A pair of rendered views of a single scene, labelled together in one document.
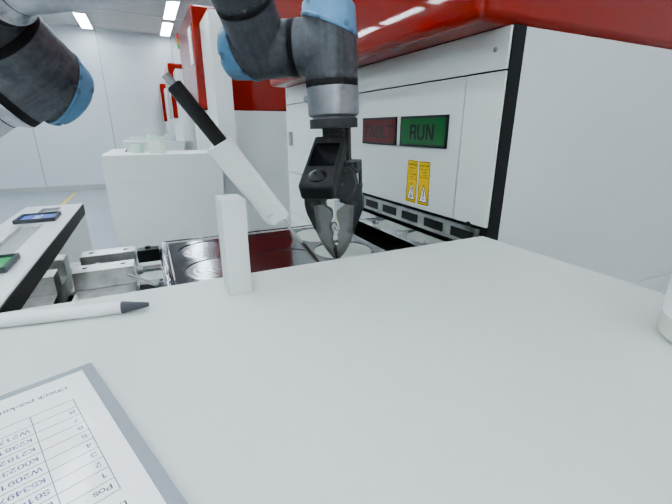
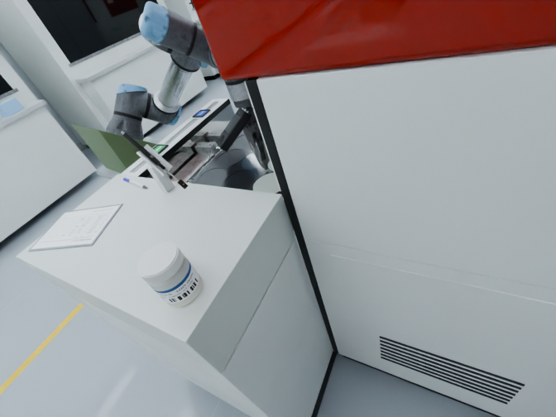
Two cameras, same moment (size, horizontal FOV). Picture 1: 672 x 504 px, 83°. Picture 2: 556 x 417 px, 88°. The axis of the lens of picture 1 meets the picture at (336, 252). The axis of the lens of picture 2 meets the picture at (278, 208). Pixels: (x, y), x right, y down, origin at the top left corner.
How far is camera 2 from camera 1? 0.76 m
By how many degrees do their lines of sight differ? 60
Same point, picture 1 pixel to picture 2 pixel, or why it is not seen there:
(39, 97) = (189, 62)
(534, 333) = not seen: hidden behind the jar
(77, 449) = (101, 222)
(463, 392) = (134, 251)
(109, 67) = not seen: outside the picture
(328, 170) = (225, 136)
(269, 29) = (202, 55)
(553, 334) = not seen: hidden behind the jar
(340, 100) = (233, 94)
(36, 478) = (95, 225)
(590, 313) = (194, 256)
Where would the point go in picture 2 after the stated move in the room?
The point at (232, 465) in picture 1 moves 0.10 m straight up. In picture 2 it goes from (104, 238) to (75, 208)
